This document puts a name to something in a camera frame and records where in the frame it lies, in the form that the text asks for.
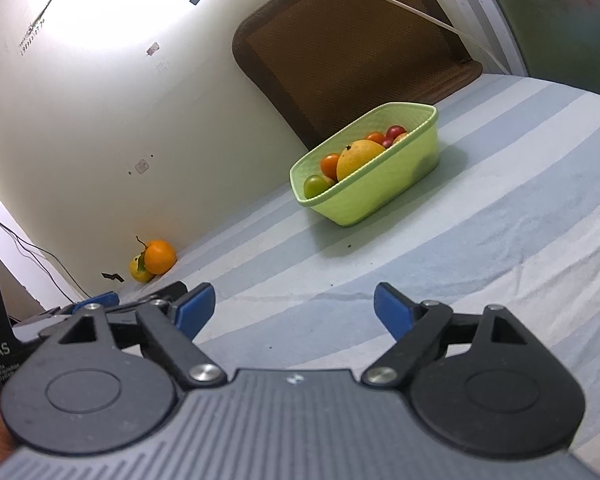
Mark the orange with stem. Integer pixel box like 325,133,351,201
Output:
136,236,177,276

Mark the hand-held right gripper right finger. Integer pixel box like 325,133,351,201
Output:
361,282,557,389

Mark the yellow lemon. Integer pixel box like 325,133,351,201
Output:
130,254,155,283

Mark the white window frame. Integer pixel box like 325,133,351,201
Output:
427,0,528,77

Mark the large yellow orange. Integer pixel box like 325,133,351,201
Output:
336,140,387,183

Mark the white cable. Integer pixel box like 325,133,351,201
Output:
300,0,510,75

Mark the black cable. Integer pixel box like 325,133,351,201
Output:
0,199,89,298

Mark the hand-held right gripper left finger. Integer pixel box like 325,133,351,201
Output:
37,282,227,390

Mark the green plastic basket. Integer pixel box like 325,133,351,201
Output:
289,102,439,227

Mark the green tomato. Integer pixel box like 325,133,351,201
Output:
304,174,335,199

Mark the striped bed sheet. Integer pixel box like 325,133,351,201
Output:
87,74,600,480

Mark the brown seat cushion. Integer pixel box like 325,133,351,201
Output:
231,0,483,151

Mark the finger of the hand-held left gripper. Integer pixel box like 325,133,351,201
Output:
74,290,121,314
121,281,189,311

